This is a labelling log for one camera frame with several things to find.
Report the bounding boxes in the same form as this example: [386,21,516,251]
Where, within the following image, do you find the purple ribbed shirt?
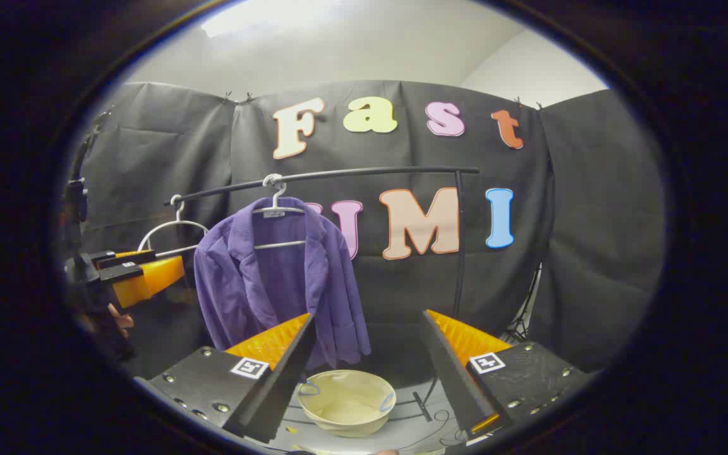
[193,197,372,370]

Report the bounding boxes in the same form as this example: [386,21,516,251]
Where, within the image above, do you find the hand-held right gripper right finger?
[420,308,589,441]

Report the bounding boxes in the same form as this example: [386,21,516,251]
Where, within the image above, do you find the white clothes hanger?
[138,194,210,258]
[252,174,308,251]

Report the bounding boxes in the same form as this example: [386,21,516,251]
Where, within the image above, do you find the beige laundry hamper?
[296,370,397,438]

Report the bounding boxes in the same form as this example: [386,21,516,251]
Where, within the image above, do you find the black backdrop stand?
[503,262,545,345]

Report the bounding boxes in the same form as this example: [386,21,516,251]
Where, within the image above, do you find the black clothes rack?
[163,166,482,323]

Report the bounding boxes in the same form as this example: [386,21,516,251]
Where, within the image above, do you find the thin floor cables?
[411,376,469,446]

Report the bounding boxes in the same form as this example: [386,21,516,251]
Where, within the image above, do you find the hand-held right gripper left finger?
[148,312,317,444]

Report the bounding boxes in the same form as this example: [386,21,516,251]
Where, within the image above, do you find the black light stand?
[64,111,115,253]

